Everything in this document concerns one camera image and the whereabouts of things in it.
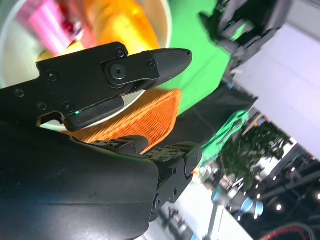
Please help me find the green leafy plant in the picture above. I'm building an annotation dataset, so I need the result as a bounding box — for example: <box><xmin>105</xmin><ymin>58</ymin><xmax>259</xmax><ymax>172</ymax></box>
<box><xmin>219</xmin><ymin>119</ymin><xmax>295</xmax><ymax>192</ymax></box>

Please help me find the red cable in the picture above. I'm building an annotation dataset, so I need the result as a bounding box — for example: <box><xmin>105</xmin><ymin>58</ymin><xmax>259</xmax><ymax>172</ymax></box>
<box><xmin>259</xmin><ymin>221</ymin><xmax>320</xmax><ymax>240</ymax></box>

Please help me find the white table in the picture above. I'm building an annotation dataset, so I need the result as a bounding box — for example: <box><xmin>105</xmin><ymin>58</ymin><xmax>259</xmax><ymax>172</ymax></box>
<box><xmin>144</xmin><ymin>179</ymin><xmax>251</xmax><ymax>240</ymax></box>

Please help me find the orange wicker basket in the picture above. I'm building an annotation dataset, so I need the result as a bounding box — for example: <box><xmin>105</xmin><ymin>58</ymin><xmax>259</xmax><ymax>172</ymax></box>
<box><xmin>72</xmin><ymin>88</ymin><xmax>182</xmax><ymax>154</ymax></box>

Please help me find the pink striped cake slice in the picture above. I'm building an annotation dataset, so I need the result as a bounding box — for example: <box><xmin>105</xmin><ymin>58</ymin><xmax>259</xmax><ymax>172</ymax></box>
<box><xmin>14</xmin><ymin>0</ymin><xmax>86</xmax><ymax>55</ymax></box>

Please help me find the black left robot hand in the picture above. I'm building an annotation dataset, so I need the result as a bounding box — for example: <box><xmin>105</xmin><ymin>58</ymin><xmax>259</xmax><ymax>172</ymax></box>
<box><xmin>199</xmin><ymin>0</ymin><xmax>293</xmax><ymax>69</ymax></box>

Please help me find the green hanging cloth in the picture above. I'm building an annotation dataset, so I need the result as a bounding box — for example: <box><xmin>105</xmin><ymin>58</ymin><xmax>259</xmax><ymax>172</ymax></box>
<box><xmin>198</xmin><ymin>109</ymin><xmax>252</xmax><ymax>172</ymax></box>

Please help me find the ring-shaped golden bread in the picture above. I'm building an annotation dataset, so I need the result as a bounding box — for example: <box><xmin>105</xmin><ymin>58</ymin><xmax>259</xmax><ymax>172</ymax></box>
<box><xmin>84</xmin><ymin>0</ymin><xmax>161</xmax><ymax>54</ymax></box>

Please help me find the grey-green round bowl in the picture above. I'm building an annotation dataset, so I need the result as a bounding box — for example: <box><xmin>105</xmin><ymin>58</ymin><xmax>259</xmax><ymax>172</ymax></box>
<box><xmin>0</xmin><ymin>0</ymin><xmax>174</xmax><ymax>131</ymax></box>

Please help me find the black backdrop curtain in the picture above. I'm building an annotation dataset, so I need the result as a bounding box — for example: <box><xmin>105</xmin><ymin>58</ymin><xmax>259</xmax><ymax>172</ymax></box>
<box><xmin>172</xmin><ymin>79</ymin><xmax>260</xmax><ymax>151</ymax></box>

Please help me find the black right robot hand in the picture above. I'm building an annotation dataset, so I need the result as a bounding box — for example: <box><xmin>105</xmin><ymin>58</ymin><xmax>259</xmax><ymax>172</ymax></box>
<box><xmin>0</xmin><ymin>41</ymin><xmax>203</xmax><ymax>240</ymax></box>

